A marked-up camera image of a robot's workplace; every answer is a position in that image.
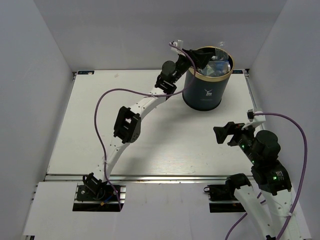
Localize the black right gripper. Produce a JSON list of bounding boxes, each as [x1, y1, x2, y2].
[[213, 120, 260, 164]]

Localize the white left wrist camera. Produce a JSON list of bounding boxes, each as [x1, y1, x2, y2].
[[169, 39, 184, 55]]

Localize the dark blue gold-rimmed bin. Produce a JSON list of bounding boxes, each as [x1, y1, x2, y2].
[[182, 54, 234, 111]]

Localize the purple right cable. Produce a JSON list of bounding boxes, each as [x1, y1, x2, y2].
[[224, 112, 308, 240]]

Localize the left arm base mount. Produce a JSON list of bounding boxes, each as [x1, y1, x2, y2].
[[72, 184, 126, 213]]

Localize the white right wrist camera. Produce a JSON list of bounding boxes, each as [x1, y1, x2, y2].
[[243, 109, 266, 129]]

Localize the crushed clear bottle white cap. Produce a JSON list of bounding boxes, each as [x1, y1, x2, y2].
[[202, 61, 231, 77]]

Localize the aluminium table edge rail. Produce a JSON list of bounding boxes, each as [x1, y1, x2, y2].
[[44, 173, 256, 185]]

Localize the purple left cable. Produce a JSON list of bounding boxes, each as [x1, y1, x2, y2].
[[93, 42, 197, 212]]

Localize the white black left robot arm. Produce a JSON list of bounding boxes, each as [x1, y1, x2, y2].
[[82, 46, 216, 200]]

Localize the clear bottle blue wrap label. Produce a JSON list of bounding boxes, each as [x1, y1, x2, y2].
[[215, 41, 229, 62]]

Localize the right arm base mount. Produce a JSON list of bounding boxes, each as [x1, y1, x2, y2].
[[203, 184, 245, 213]]

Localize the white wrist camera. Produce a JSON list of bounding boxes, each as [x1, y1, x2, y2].
[[169, 39, 184, 55], [243, 109, 266, 129]]

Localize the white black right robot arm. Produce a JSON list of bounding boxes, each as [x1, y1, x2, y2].
[[213, 122, 303, 240]]

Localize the purple cable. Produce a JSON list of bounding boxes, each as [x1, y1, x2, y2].
[[93, 42, 197, 212], [224, 112, 308, 240]]

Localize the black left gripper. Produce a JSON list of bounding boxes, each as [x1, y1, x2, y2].
[[171, 48, 214, 84]]

